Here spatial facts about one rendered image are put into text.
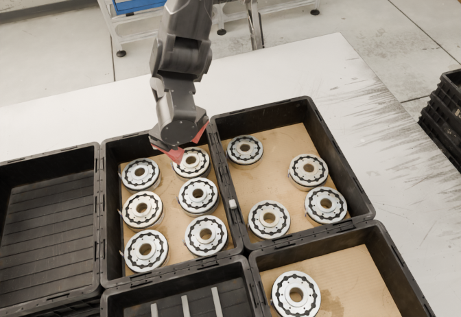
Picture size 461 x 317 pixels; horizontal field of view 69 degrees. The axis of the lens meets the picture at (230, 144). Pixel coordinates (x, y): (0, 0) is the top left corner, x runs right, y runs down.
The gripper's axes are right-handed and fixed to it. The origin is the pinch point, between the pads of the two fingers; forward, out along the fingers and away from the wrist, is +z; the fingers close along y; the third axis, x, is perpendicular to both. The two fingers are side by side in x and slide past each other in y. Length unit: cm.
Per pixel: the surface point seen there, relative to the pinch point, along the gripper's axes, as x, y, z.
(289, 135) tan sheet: -10.8, 31.9, 23.4
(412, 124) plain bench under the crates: -43, 67, 36
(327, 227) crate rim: -31.6, 5.0, 12.8
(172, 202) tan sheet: 6.3, -3.5, 23.4
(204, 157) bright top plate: 5.7, 11.2, 20.6
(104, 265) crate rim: 4.7, -25.7, 13.2
